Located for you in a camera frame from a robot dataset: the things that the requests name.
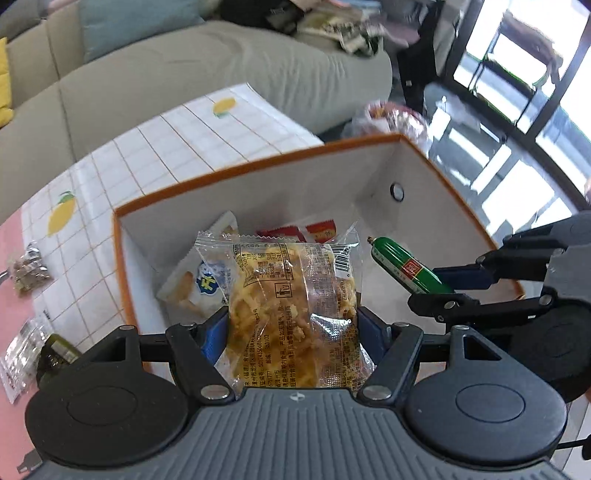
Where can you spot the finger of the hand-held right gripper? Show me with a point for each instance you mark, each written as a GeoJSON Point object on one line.
{"type": "Point", "coordinates": [461, 308]}
{"type": "Point", "coordinates": [466, 276]}

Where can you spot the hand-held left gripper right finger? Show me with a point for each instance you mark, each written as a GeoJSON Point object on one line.
{"type": "Point", "coordinates": [371, 337]}

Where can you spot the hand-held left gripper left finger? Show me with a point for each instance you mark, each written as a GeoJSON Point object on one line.
{"type": "Point", "coordinates": [212, 337]}

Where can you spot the white blue biscuit packet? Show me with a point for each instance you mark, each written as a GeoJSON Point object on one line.
{"type": "Point", "coordinates": [203, 281]}

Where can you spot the green sausage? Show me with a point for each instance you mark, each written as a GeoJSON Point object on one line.
{"type": "Point", "coordinates": [406, 267]}

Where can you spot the clear yellow noodle snack packet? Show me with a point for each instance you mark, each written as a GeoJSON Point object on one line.
{"type": "Point", "coordinates": [286, 314]}

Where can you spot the red snack packet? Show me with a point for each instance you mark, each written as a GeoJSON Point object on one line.
{"type": "Point", "coordinates": [318, 230]}

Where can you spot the dark green snack packet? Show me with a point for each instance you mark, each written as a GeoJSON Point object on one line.
{"type": "Point", "coordinates": [57, 355]}

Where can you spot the orange cardboard box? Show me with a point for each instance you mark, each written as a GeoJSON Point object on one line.
{"type": "Point", "coordinates": [300, 184]}

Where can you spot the clear cracker packet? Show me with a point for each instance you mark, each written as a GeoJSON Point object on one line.
{"type": "Point", "coordinates": [21, 360]}

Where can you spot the small clear snack packet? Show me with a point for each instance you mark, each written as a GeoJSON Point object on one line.
{"type": "Point", "coordinates": [28, 270]}

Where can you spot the pink bin with plastic bag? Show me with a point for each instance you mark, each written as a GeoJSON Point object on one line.
{"type": "Point", "coordinates": [392, 122]}

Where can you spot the black framed glass door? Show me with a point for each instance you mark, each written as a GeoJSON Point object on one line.
{"type": "Point", "coordinates": [554, 106]}

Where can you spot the pink white checked tablecloth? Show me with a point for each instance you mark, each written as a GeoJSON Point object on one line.
{"type": "Point", "coordinates": [184, 147]}

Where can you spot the black garment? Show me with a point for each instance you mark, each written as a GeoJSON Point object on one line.
{"type": "Point", "coordinates": [415, 74]}

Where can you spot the brown outdoor table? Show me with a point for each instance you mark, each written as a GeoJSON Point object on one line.
{"type": "Point", "coordinates": [526, 37]}

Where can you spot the beige sofa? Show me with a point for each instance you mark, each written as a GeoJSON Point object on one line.
{"type": "Point", "coordinates": [184, 74]}

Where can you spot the white printed tote bag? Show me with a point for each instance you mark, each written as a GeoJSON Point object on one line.
{"type": "Point", "coordinates": [341, 34]}

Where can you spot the light blue pillow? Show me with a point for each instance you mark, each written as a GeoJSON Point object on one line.
{"type": "Point", "coordinates": [134, 23]}

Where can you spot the yellow pillow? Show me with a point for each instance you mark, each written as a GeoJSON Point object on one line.
{"type": "Point", "coordinates": [4, 87]}

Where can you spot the black backpack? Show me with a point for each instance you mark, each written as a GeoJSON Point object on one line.
{"type": "Point", "coordinates": [258, 14]}

